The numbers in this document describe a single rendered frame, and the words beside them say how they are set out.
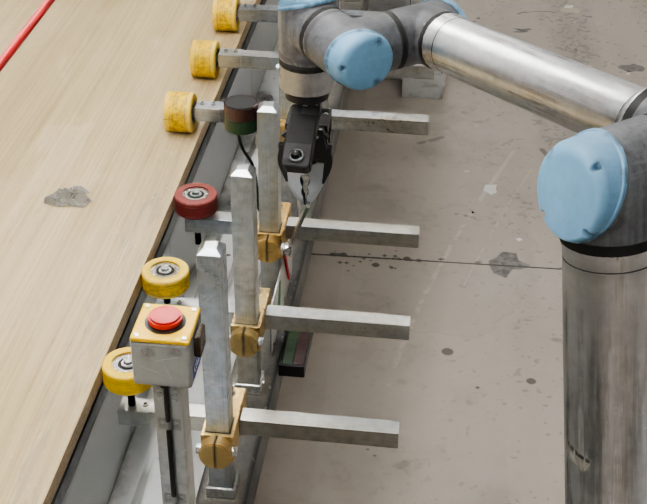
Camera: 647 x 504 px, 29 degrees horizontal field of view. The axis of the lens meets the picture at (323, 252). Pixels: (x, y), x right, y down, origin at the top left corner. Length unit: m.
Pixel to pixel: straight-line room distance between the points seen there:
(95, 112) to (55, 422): 0.96
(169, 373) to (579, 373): 0.48
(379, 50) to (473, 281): 1.91
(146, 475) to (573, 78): 0.99
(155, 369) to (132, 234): 0.78
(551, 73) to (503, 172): 2.57
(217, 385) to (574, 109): 0.65
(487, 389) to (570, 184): 1.92
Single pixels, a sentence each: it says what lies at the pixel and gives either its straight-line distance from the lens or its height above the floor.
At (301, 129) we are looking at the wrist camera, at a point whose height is 1.16.
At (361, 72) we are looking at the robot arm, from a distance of 1.85.
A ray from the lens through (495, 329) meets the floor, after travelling 3.51.
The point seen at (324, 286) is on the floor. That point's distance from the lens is 3.64.
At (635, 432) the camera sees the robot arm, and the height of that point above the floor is 1.09.
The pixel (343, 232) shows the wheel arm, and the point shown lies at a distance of 2.30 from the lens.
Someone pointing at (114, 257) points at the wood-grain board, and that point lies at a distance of 2.17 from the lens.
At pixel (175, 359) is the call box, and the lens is 1.46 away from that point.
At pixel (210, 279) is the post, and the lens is 1.73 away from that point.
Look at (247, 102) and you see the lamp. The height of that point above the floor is 1.12.
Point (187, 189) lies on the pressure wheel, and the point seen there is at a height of 0.90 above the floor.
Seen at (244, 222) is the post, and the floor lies 1.05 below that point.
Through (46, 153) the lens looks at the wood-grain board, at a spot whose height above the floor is 0.90.
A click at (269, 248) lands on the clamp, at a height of 0.85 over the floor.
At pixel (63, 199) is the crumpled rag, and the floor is 0.91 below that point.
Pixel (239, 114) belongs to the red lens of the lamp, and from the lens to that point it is 2.15.
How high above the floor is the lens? 2.10
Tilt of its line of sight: 34 degrees down
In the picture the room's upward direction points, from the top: 1 degrees clockwise
